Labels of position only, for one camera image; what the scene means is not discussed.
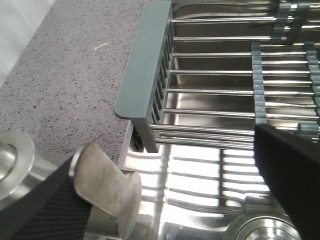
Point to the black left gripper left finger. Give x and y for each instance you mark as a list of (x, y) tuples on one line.
[(51, 211)]

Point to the stainless steel sink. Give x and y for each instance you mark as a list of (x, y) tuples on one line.
[(191, 192)]

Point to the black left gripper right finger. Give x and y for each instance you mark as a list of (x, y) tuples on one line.
[(290, 167)]

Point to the white pleated curtain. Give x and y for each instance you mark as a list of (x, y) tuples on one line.
[(19, 20)]

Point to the grey steel drying rack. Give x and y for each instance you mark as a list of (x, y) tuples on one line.
[(203, 73)]

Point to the steel sink drain plug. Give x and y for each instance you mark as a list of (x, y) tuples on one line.
[(263, 218)]

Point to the steel gooseneck faucet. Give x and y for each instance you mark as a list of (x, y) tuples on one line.
[(114, 195)]

